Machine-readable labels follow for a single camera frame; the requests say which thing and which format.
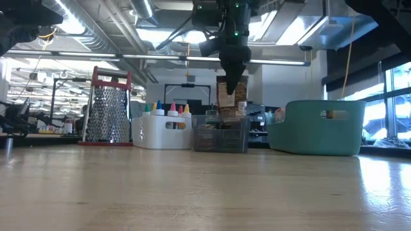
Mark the silver round ceiling duct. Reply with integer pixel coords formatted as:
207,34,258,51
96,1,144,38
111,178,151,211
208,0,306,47
41,0,158,85

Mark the brown pouch with nutrition label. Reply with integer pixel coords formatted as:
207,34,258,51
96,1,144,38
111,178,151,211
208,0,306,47
216,75,249,118

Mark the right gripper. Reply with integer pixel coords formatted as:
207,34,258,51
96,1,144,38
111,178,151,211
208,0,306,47
198,30,253,96

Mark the blue food colouring bottle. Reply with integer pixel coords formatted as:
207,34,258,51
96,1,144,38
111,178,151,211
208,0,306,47
150,99,166,117

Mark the grey tilted monitor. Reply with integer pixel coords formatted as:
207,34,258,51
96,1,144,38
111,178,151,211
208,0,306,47
14,96,32,123

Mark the orange cereal box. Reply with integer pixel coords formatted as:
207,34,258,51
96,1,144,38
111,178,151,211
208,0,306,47
274,107,287,124

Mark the white plastic bin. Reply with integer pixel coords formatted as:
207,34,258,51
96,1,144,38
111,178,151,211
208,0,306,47
131,114,193,150

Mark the teal plastic bin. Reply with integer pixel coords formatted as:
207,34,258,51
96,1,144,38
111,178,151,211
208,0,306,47
267,99,367,157

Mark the person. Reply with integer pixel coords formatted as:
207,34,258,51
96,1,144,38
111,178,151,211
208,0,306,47
75,104,90,134

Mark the black ceiling cord reel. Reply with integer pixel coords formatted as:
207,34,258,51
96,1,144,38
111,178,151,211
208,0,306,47
37,27,58,42

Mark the yellow hanging cord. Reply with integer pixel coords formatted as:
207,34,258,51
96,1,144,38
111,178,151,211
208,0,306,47
340,19,356,99

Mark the red storage bin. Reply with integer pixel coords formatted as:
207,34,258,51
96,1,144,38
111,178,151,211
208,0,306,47
78,66,134,147

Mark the ceiling light strip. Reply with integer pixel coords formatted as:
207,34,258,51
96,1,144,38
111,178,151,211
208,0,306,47
6,49,311,67

